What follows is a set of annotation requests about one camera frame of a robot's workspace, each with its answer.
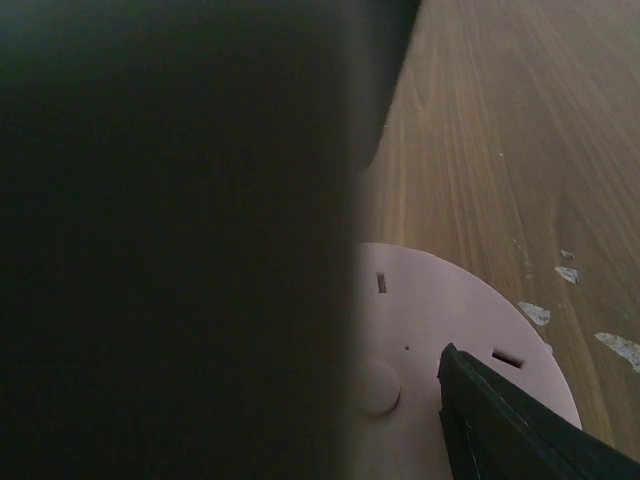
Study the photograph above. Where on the pink round power socket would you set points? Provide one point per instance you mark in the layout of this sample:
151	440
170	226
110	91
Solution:
410	306

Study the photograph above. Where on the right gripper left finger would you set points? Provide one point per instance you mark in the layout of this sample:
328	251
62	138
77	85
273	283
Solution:
179	214

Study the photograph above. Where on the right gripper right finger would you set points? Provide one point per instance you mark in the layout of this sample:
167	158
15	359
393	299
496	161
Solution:
495	430

